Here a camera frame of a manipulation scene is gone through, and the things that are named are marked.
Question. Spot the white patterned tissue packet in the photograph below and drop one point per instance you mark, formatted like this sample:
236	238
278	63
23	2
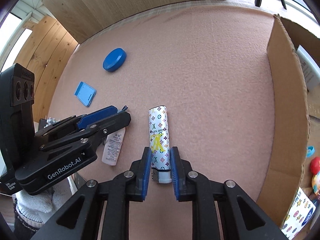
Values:
298	215

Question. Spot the cardboard box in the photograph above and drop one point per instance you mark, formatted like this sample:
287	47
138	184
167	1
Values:
285	130

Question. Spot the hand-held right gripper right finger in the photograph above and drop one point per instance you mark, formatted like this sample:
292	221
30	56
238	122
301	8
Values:
175	175

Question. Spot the blue plastic clip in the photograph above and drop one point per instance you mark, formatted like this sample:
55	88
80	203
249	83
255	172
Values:
310	151

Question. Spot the blue round lid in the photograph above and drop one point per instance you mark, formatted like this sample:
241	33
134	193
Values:
114	60

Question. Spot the person's left hand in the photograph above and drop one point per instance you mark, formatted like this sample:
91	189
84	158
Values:
37	205

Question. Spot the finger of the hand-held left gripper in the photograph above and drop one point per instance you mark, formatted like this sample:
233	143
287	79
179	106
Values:
97	117
112	125

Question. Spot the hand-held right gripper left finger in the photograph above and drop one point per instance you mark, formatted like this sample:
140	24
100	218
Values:
147	175

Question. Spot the grey small box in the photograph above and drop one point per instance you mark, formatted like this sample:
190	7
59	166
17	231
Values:
308	72

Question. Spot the patterned silver lighter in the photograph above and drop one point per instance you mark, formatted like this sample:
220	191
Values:
158	130

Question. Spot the colourful toy figure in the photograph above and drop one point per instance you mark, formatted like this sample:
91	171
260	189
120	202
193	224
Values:
315	175

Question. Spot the small pink lotion tube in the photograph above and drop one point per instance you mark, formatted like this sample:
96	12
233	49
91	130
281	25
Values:
112	151

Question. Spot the wooden board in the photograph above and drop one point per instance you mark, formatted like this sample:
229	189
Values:
130	5

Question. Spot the blue phone stand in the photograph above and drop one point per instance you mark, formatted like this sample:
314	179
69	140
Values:
85	93

